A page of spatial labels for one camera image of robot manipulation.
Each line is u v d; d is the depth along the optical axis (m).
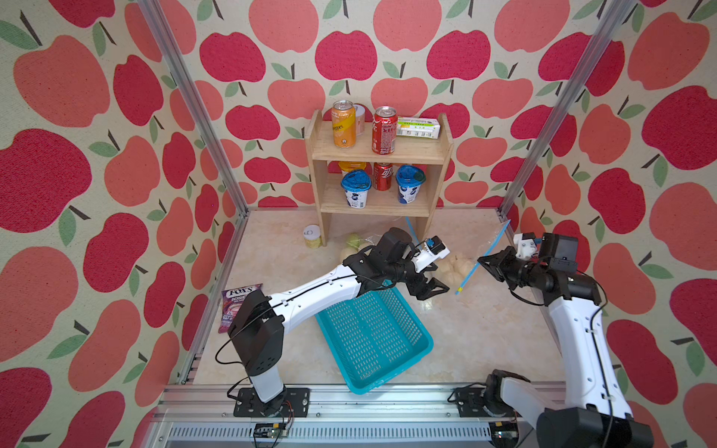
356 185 0.87
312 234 1.06
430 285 0.65
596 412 0.38
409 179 0.88
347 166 0.92
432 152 0.77
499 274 0.65
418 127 0.79
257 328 0.44
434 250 0.62
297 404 0.74
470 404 0.73
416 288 0.65
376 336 0.86
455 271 0.95
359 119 0.79
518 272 0.62
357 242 1.00
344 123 0.73
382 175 0.92
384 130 0.69
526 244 0.68
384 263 0.60
